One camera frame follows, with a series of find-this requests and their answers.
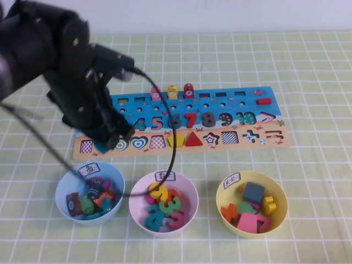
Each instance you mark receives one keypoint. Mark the orange number piece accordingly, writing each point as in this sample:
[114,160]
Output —
[175,195]

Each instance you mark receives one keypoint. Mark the light blue plastic bowl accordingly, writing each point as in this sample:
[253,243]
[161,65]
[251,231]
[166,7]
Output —
[64,189]

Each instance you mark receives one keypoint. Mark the magenta fish piece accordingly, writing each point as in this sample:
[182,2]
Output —
[107,184]

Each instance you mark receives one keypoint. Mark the yellow pentagon piece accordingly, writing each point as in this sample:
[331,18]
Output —
[180,140]

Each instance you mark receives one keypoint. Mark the magenta shape piece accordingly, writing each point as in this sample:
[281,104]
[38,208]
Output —
[259,204]

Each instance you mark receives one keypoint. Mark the white paper label sticker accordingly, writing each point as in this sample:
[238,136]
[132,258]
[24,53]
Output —
[90,170]
[231,180]
[162,176]

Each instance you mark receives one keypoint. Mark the dark blue square piece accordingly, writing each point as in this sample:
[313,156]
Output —
[253,192]

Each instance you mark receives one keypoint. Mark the green number three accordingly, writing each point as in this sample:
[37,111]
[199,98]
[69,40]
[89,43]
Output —
[170,207]

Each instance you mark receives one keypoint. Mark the yellow equals sign piece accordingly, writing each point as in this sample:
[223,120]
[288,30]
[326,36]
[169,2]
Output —
[269,206]

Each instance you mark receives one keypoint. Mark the dark blue number six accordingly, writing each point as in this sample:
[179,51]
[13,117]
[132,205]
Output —
[178,122]

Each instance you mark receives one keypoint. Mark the red fish peg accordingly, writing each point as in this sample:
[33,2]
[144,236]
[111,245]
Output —
[189,91]

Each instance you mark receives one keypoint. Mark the green round piece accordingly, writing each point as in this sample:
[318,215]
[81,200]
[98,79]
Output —
[246,208]

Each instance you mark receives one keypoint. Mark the orange fish piece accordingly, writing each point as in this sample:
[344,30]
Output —
[105,197]

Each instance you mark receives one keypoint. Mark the orange cross sign piece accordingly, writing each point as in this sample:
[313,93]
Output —
[230,213]

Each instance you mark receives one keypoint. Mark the teal heart piece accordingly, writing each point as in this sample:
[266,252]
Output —
[100,147]

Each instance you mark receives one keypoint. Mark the red triangle piece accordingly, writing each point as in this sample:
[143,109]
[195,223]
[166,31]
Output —
[194,141]

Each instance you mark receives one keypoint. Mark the yellow plastic bowl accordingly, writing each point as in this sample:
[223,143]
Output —
[277,189]

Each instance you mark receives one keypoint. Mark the green fish piece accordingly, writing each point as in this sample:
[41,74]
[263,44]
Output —
[87,205]

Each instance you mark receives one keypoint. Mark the colourful wooden puzzle board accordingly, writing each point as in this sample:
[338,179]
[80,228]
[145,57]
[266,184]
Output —
[220,108]

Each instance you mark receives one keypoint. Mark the green checked tablecloth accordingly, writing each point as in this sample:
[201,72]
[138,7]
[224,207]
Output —
[275,60]

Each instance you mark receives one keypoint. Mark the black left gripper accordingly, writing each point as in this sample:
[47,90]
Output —
[79,104]

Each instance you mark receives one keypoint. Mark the pink trapezoid piece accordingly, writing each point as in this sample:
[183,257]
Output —
[247,222]

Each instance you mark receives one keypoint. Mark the pink plastic bowl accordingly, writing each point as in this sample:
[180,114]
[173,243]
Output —
[189,192]

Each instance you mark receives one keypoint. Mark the light pink number piece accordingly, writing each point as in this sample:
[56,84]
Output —
[148,198]

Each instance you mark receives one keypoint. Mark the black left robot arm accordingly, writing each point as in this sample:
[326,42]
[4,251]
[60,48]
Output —
[27,41]

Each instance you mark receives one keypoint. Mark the teal flat fish piece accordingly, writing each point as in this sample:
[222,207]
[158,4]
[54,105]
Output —
[94,216]

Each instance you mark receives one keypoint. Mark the red minus bar piece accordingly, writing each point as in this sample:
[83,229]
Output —
[264,101]

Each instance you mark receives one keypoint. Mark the purple striped fish piece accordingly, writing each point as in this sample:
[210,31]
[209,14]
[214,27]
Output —
[94,189]

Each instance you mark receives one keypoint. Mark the pink fish peg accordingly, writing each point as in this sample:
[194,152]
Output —
[155,94]

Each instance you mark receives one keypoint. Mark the yellow number nine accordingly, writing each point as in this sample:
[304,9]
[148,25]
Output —
[159,193]

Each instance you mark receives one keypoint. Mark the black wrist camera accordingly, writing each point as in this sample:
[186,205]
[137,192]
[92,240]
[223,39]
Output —
[110,56]

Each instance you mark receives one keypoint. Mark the magenta number five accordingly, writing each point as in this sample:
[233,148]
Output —
[177,220]

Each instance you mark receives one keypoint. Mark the pink greater-than sign piece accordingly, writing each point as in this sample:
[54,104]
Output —
[264,223]

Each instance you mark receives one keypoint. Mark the brown fish piece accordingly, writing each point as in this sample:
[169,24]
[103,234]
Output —
[73,204]

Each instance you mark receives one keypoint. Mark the red number seven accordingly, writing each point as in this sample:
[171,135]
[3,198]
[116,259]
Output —
[192,120]

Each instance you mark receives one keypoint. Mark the teal number four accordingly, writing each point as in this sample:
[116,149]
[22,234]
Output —
[155,218]

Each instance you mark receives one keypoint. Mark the yellow fish peg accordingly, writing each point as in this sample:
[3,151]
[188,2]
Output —
[172,93]

